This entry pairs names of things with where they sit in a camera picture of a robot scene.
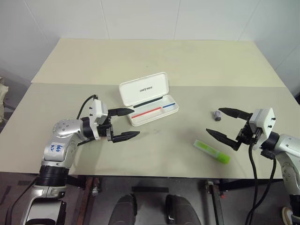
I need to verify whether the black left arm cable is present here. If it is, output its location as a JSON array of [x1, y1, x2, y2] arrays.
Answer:
[[4, 177, 38, 225]]

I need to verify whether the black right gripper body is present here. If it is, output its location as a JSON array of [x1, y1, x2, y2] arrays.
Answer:
[[235, 120, 259, 145]]

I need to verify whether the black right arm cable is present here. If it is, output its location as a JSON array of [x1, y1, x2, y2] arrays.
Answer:
[[244, 133, 260, 225], [252, 151, 278, 213]]

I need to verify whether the open white pencil case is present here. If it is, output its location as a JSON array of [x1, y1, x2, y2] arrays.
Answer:
[[118, 72, 180, 127]]

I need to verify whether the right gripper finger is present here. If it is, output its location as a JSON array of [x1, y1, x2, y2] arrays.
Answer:
[[218, 107, 254, 123], [205, 128, 244, 151]]

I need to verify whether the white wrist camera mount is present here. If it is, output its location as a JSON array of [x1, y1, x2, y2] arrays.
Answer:
[[248, 107, 275, 151], [90, 99, 110, 141]]

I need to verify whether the beige crumpled object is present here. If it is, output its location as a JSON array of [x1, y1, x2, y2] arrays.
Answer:
[[0, 76, 9, 123]]

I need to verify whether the white shoe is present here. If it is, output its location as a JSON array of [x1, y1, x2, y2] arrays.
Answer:
[[282, 207, 294, 225]]

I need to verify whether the black metal table leg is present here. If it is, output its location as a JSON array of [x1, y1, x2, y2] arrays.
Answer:
[[205, 180, 227, 225]]

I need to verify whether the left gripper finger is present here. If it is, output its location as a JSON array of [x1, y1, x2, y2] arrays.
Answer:
[[108, 107, 135, 117], [110, 131, 141, 144]]

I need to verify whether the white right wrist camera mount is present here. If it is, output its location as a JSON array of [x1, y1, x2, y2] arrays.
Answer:
[[248, 107, 275, 151]]

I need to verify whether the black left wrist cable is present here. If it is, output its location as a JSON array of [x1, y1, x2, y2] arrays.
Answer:
[[76, 94, 98, 120]]

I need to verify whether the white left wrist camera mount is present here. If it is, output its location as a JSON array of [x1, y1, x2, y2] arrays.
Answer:
[[90, 99, 110, 141]]

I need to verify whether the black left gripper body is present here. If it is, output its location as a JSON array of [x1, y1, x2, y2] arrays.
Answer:
[[97, 112, 116, 143]]

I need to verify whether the white label blue handwriting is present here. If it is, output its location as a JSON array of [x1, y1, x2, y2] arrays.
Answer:
[[45, 141, 66, 160]]

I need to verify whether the rusty brown table leg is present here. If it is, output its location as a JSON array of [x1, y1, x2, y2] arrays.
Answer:
[[78, 177, 100, 225]]

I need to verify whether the dark rounded shape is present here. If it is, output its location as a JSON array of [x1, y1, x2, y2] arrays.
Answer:
[[165, 194, 203, 225], [109, 194, 138, 225]]

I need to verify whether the black floor tape strip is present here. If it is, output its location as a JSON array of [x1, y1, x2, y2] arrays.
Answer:
[[131, 186, 170, 194]]

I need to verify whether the black pen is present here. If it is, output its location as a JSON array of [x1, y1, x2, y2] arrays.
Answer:
[[133, 96, 163, 109]]

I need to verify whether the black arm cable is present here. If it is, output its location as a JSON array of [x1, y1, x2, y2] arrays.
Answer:
[[252, 151, 278, 213], [4, 177, 38, 225], [244, 133, 260, 225]]

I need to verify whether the green highlighter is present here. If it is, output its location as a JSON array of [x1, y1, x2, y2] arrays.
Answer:
[[193, 139, 231, 165]]

